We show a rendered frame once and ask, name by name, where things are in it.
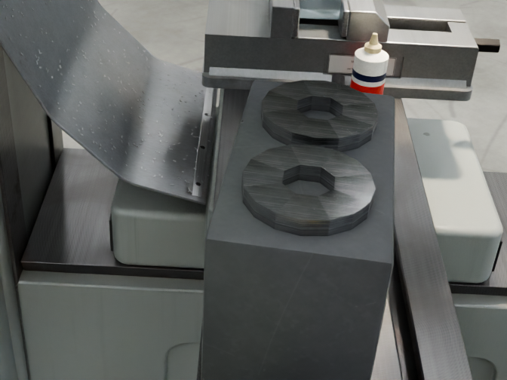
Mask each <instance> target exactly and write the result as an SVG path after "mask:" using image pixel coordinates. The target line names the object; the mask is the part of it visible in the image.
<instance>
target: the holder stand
mask: <svg viewBox="0 0 507 380"><path fill-rule="evenodd" d="M394 210H395V98H394V97H392V96H388V95H382V94H374V93H362V92H360V91H358V90H356V89H354V88H351V87H349V86H346V85H344V84H338V83H334V82H330V81H318V80H301V81H293V82H288V83H278V82H271V81H259V80H256V81H253V83H252V85H251V88H250V93H249V95H248V98H247V102H246V105H245V107H244V112H243V115H242V118H241V122H240V125H239V128H238V132H237V135H236V138H235V142H234V145H233V147H232V152H231V155H230V157H229V162H228V164H227V168H226V172H225V175H224V177H223V181H222V185H221V187H220V192H219V194H218V197H217V202H216V204H215V207H214V211H213V214H212V217H211V220H210V225H209V227H208V230H207V234H206V237H205V239H204V292H203V319H202V346H201V380H371V376H372V372H373V365H374V361H375V357H376V350H377V346H378V341H379V334H380V330H381V326H382V322H383V315H384V311H385V307H386V300H387V296H388V292H389V285H390V281H391V277H392V270H393V266H394Z"/></svg>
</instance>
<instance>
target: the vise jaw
mask: <svg viewBox="0 0 507 380"><path fill-rule="evenodd" d="M338 25H339V30H340V36H341V37H346V40H354V41H370V38H371V36H372V34H373V33H377V35H378V41H381V42H387V41H388V37H389V27H390V25H389V21H388V17H387V15H386V10H385V7H384V4H383V0H341V5H340V17H339V19H338Z"/></svg>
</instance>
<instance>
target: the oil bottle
mask: <svg viewBox="0 0 507 380"><path fill-rule="evenodd" d="M381 49H382V45H381V44H379V43H378V35H377V33H373V34H372V36H371V38H370V41H369V42H367V43H365V45H364V47H363V48H360V49H357V50H356V52H355V58H354V63H353V68H352V78H351V84H350V87H351V88H354V89H356V90H358V91H360V92H362V93H374V94H382V95H383V90H384V85H385V79H386V72H387V65H388V61H389V55H388V54H387V53H386V52H385V51H383V50H381Z"/></svg>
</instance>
